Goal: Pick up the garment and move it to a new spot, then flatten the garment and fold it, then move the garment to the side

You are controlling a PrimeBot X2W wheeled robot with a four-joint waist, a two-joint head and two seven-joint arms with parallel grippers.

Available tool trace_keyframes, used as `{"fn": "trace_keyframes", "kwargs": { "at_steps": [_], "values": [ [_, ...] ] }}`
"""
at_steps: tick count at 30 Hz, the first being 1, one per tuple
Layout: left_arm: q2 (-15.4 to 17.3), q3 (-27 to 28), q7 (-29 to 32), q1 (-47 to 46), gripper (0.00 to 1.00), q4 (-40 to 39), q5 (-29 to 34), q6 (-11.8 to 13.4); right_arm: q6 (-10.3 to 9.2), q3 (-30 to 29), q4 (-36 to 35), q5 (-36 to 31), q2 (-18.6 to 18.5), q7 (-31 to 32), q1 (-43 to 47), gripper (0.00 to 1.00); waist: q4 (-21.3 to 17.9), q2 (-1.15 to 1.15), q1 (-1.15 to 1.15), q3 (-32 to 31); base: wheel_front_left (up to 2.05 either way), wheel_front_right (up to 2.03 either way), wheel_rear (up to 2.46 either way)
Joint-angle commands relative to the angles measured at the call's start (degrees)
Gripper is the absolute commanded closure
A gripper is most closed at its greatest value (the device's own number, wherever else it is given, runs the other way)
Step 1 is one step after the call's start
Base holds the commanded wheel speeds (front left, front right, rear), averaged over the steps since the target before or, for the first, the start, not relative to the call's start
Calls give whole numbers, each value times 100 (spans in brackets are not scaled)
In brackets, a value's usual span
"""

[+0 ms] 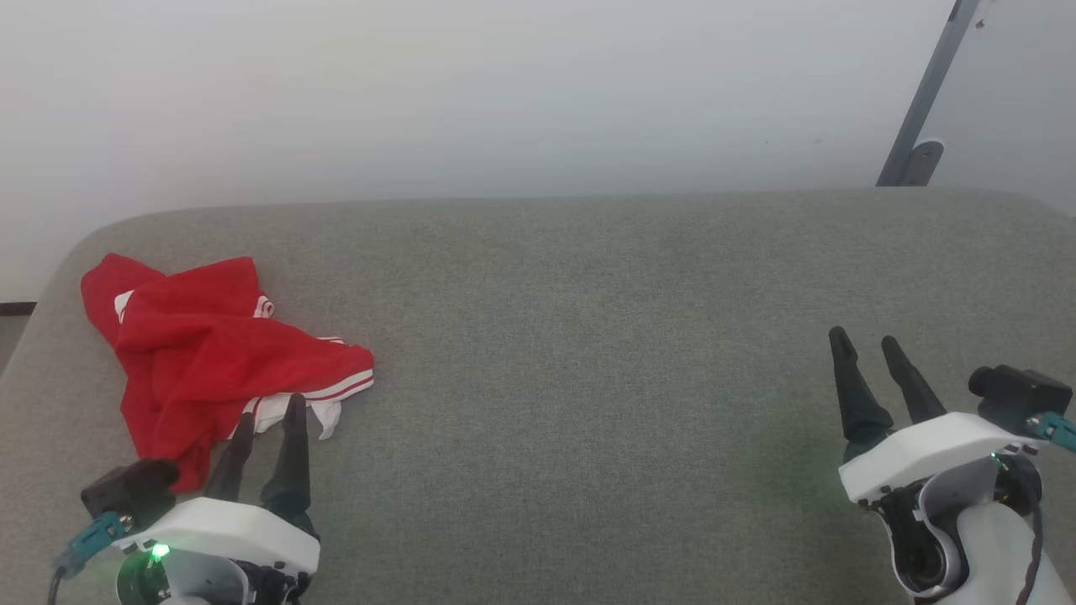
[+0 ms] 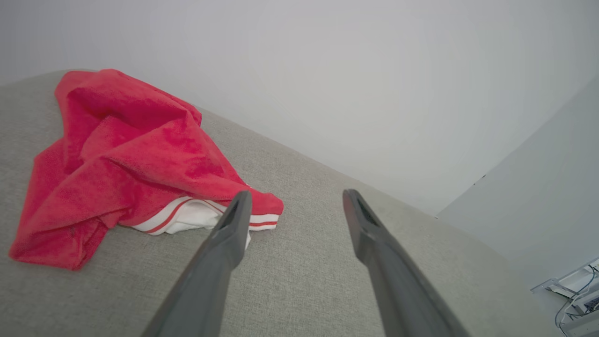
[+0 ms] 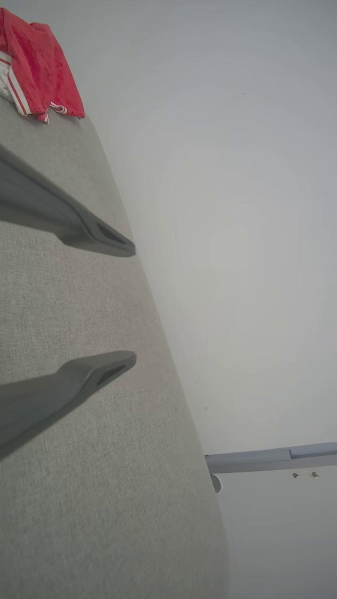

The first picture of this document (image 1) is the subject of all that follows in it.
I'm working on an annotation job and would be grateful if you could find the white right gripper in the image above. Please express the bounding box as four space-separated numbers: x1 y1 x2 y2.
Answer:
828 326 1048 505

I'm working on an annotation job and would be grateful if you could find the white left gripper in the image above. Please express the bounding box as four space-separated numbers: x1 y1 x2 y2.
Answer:
113 393 320 577

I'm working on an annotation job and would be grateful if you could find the red and white garment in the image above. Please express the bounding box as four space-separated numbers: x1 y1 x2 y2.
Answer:
81 253 375 494

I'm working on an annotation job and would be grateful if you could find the grey metal bar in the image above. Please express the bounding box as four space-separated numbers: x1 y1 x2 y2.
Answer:
876 0 983 187

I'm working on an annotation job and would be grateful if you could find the thin dark right arm cable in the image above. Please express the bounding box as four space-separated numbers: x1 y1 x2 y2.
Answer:
1015 496 1050 605

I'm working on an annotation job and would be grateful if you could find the grey metal bracket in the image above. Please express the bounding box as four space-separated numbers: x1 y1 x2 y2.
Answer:
901 139 945 187

